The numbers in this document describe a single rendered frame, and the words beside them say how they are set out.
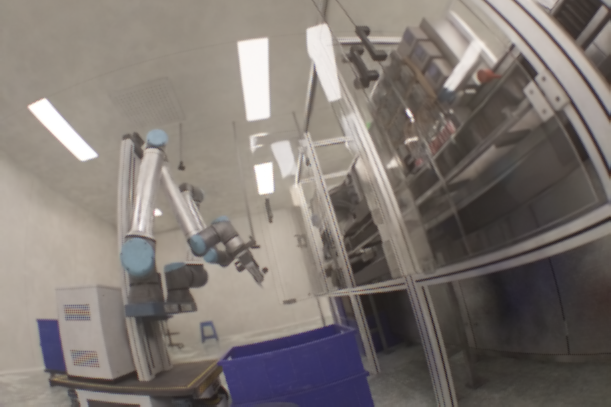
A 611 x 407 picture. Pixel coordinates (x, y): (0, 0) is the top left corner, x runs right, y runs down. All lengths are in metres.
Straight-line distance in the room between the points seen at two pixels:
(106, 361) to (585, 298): 1.86
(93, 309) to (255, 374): 0.86
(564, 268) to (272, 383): 1.12
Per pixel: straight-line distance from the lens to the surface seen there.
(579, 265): 0.89
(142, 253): 1.17
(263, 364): 1.20
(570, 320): 0.98
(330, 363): 1.22
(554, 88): 0.44
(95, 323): 1.55
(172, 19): 2.37
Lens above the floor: 0.65
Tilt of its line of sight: 23 degrees up
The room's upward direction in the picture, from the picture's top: 16 degrees counter-clockwise
